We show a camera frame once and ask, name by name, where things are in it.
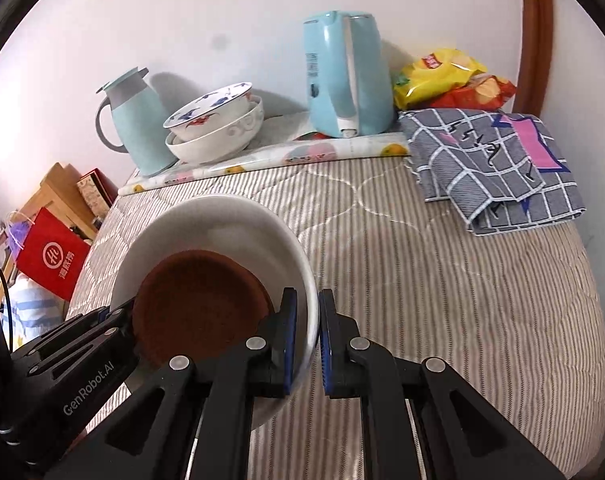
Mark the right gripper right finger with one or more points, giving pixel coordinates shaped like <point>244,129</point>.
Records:
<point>420,420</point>

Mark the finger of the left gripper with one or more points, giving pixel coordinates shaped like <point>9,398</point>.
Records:
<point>57,344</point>

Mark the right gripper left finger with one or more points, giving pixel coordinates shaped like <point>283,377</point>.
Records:
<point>192,420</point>

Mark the brown clay bowl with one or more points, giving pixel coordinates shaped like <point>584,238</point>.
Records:
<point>197,303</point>

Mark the white ceramic bowl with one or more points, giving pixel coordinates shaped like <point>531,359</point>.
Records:
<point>242,230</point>

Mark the red paper bag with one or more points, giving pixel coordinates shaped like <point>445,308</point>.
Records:
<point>52,255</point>

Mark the wooden chair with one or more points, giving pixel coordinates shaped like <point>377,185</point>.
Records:
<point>58,193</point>

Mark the patterned gift box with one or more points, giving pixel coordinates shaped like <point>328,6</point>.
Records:
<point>98,192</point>

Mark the striped quilted table cover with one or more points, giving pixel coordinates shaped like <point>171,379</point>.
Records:
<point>516,314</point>

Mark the light blue thermos jug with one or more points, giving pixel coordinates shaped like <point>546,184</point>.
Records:
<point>138,116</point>

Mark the large white swirl bowl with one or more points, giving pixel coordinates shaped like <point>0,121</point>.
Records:
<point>222,143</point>

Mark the bowl with red bat pattern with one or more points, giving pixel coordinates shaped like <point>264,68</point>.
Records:
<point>210,112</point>

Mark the grey checked folded cloth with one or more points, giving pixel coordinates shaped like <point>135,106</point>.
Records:
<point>501,172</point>

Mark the fruit pattern plastic mat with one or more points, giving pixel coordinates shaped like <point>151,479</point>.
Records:
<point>294,153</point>

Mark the light blue electric kettle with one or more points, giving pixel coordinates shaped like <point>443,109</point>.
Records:
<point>348,80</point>

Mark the yellow chips bag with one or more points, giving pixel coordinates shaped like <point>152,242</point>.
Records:
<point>449,78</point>

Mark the brown wooden door frame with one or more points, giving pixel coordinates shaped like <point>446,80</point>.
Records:
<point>536,56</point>

